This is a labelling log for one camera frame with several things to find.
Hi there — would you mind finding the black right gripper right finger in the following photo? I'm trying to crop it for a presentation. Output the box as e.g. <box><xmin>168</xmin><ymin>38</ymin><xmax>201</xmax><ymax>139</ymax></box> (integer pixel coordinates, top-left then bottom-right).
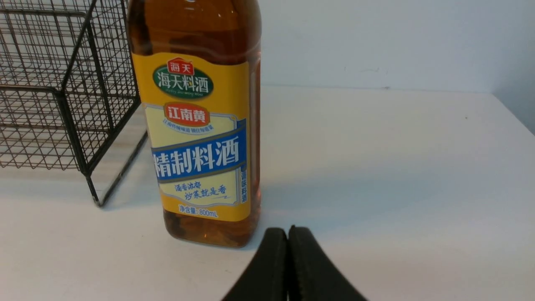
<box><xmin>288</xmin><ymin>225</ymin><xmax>366</xmax><ymax>301</ymax></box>

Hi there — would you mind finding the black wire mesh shelf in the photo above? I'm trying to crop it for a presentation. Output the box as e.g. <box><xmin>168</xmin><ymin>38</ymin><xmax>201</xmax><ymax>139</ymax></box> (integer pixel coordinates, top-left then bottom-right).
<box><xmin>0</xmin><ymin>0</ymin><xmax>148</xmax><ymax>208</ymax></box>

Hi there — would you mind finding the amber cooking wine bottle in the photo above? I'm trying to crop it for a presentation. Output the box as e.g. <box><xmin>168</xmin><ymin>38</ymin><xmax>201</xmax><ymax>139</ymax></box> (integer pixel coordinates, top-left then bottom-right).
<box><xmin>127</xmin><ymin>0</ymin><xmax>262</xmax><ymax>248</ymax></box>

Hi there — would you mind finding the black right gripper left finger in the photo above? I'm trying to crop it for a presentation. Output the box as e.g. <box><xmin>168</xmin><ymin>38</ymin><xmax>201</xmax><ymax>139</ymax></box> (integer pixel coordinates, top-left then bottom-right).
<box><xmin>223</xmin><ymin>227</ymin><xmax>288</xmax><ymax>301</ymax></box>

